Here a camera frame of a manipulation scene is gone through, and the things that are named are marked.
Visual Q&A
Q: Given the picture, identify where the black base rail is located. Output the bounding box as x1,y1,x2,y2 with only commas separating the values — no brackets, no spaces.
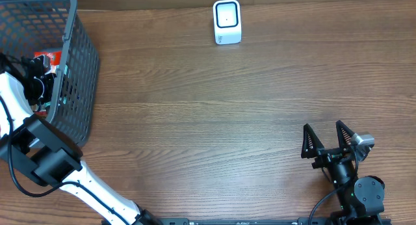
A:
101,217,393,225

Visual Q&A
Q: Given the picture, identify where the teal wet wipes pack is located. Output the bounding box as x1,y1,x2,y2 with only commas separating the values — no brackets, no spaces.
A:
60,66,70,104

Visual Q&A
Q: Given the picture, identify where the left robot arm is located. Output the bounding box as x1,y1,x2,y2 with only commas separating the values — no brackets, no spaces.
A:
1,54,161,224

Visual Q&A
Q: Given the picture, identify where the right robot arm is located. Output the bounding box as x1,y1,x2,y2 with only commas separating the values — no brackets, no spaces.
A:
301,120,391,224

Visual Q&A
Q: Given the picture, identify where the white barcode scanner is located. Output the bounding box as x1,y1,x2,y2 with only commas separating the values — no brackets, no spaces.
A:
213,0,242,45

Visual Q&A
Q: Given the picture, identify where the grey plastic mesh basket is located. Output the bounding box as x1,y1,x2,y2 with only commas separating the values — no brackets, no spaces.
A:
1,0,100,147

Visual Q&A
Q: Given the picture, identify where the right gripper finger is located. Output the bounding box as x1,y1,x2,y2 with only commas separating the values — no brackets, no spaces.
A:
335,120,356,148
301,124,324,159

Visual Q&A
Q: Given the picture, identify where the red cracker sleeve package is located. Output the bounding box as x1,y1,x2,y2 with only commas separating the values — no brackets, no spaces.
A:
34,51,62,118

